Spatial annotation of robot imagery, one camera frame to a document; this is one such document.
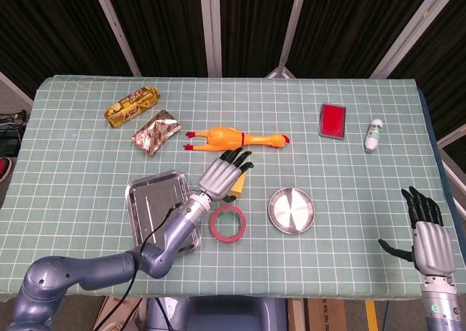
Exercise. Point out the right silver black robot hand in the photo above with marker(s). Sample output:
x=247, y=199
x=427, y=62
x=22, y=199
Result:
x=435, y=247

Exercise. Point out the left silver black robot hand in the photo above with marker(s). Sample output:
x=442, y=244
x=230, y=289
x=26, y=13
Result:
x=218, y=176

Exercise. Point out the yellow cube block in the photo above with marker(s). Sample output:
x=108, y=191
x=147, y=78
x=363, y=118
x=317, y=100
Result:
x=239, y=187

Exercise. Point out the red tape roll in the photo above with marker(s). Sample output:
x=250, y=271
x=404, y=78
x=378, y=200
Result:
x=212, y=225

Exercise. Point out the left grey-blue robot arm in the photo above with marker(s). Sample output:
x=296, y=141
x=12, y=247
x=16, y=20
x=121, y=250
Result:
x=174, y=236

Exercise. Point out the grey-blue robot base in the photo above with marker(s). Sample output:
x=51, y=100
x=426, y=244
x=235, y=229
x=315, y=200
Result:
x=218, y=316

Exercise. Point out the orange rubber chicken toy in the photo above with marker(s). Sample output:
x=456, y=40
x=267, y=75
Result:
x=225, y=138

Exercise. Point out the rectangular steel tray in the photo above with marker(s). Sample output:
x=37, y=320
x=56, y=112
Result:
x=153, y=200

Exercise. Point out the silver foil snack packet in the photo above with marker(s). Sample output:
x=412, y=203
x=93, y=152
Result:
x=156, y=132

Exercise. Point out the round steel plate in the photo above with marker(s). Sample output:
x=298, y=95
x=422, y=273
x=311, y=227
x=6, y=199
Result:
x=291, y=211

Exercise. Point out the green checked tablecloth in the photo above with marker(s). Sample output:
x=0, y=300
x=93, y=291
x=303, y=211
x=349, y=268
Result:
x=327, y=265

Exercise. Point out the gold snack packet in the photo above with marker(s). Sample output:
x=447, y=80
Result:
x=131, y=107

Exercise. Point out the red ink pad case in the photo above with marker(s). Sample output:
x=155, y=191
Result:
x=332, y=121

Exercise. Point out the small white bottle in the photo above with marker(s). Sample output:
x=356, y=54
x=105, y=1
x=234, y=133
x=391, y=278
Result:
x=374, y=136

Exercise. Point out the brown cardboard box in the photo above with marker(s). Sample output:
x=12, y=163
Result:
x=324, y=314
x=113, y=316

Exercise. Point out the black pleated curtain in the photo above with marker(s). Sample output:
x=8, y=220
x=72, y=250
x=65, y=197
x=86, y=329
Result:
x=164, y=18

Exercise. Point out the white frame post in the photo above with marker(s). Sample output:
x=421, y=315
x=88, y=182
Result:
x=411, y=29
x=16, y=87
x=211, y=29
x=116, y=32
x=453, y=136
x=291, y=29

